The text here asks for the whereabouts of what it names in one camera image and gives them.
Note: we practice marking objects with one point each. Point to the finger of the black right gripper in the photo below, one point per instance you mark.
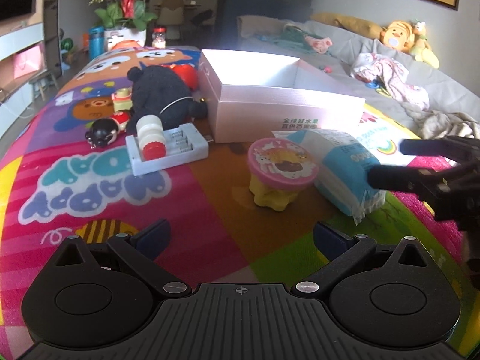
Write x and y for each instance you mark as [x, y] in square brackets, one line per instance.
[459, 149]
[428, 184]

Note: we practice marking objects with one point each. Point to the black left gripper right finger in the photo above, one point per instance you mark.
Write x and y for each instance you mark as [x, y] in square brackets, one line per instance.
[346, 255]

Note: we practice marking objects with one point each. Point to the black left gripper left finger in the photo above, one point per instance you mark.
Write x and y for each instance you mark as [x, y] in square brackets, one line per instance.
[139, 252]

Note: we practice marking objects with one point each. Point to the blue tissue pack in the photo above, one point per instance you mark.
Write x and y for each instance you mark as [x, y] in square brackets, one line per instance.
[343, 170]

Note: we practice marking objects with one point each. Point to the pink lid yellow cup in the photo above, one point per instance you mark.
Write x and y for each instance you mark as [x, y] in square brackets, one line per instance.
[279, 171]

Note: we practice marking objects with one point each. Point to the white red-capped bottle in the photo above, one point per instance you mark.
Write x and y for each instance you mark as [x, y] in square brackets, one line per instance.
[151, 138]

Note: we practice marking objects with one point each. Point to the white battery charger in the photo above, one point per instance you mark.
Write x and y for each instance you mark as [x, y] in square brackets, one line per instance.
[184, 144]

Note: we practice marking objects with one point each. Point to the black red doll keychain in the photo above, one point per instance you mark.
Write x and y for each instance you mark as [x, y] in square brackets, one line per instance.
[105, 131]

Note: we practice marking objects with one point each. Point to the black plush bear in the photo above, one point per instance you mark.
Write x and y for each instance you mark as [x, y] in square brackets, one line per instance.
[160, 92]

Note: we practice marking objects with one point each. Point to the red plastic toy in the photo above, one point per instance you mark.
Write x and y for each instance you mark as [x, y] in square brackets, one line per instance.
[187, 73]

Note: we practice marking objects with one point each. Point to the colourful cartoon play mat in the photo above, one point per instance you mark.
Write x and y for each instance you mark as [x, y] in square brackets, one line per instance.
[53, 184]

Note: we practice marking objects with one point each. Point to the pink white clothes pile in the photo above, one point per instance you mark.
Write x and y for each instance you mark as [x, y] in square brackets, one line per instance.
[372, 66]

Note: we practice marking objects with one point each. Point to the yellow duck plush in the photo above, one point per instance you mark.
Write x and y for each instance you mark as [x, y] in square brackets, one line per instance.
[398, 36]

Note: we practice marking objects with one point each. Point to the yellow cushion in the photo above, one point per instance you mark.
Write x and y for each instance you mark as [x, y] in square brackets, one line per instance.
[362, 27]

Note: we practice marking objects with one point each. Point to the grey sofa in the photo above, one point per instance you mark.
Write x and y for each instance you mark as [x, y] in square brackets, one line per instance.
[453, 111]

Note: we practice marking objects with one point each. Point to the pink cardboard box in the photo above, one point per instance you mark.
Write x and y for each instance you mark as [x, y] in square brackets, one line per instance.
[251, 94]

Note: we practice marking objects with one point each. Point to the small wooden stool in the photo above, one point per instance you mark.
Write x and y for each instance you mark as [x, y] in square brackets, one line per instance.
[41, 82]

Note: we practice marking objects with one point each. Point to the green cloth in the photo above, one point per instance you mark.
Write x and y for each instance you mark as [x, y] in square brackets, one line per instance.
[291, 38]

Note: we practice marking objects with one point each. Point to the orange round bowl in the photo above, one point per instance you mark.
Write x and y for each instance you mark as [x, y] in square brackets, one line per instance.
[125, 44]

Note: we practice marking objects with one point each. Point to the red-lid glass jar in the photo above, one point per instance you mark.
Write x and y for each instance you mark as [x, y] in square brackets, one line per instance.
[159, 38]

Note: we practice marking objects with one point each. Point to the blue water bottle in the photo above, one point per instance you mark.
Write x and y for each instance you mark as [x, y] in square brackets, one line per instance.
[96, 42]

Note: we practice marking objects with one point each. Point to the pink paper bag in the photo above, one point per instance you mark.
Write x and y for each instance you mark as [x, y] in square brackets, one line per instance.
[28, 61]

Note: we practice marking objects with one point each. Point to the white tv cabinet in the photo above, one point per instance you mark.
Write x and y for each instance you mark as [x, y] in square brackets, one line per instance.
[23, 24]

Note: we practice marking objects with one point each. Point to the potted pink orchid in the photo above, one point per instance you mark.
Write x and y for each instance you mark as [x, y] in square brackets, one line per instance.
[124, 20]

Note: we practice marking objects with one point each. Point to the dining chair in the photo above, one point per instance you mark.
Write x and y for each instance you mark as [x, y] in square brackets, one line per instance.
[172, 18]

